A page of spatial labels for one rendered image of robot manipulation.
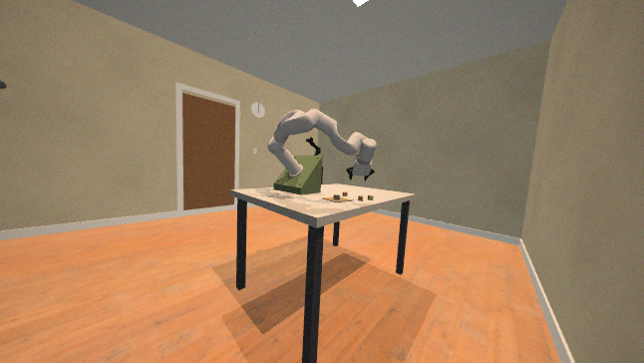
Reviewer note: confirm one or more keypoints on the tan flat mat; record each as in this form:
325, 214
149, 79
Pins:
337, 200

